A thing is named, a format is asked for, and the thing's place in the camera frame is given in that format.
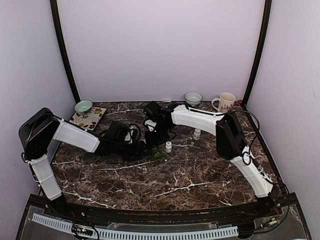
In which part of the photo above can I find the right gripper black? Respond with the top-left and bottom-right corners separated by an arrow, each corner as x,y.
145,122 -> 171,148

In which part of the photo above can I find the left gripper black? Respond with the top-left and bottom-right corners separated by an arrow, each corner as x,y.
112,140 -> 152,163

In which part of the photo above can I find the white pill bottle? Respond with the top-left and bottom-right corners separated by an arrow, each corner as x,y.
193,128 -> 201,141

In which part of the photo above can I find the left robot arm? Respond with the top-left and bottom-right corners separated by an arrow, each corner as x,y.
18,107 -> 145,218

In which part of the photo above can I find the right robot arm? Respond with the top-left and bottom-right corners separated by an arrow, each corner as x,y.
143,101 -> 275,217

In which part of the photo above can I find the white bottle cap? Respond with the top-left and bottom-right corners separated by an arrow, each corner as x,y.
165,141 -> 172,153

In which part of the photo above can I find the floral square plate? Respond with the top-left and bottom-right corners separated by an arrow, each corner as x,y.
69,107 -> 107,131

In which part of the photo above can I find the pale green bowl right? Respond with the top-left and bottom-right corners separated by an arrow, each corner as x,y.
184,91 -> 203,107

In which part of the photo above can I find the pale green bowl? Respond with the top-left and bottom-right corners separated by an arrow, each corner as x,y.
74,100 -> 93,115
184,91 -> 203,107

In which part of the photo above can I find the pale green bowl left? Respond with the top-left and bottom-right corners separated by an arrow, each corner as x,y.
74,100 -> 93,115

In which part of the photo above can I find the cream floral mug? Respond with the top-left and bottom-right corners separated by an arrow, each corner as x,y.
211,92 -> 236,113

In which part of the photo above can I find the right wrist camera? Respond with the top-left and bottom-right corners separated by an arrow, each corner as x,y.
143,119 -> 157,132

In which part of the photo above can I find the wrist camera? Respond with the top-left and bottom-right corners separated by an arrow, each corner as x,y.
143,119 -> 157,132
124,128 -> 138,144

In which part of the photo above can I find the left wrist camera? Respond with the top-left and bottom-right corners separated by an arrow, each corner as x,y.
124,128 -> 138,144

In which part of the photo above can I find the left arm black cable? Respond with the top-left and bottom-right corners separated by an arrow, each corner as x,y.
98,123 -> 142,151

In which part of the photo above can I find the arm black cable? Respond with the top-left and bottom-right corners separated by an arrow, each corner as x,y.
98,123 -> 142,151
187,107 -> 262,166

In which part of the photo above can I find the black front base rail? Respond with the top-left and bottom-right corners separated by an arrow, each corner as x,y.
27,193 -> 297,226

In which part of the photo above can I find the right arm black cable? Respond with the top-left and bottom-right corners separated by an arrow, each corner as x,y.
187,107 -> 262,166

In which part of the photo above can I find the white slotted cable duct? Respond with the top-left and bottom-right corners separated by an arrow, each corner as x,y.
31,213 -> 239,240

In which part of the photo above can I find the left black frame post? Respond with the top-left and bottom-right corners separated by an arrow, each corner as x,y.
49,0 -> 81,103

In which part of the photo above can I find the black frame post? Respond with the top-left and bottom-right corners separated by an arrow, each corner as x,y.
242,0 -> 272,107
49,0 -> 81,103

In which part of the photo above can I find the right black frame post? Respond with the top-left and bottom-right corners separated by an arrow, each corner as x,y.
242,0 -> 272,107

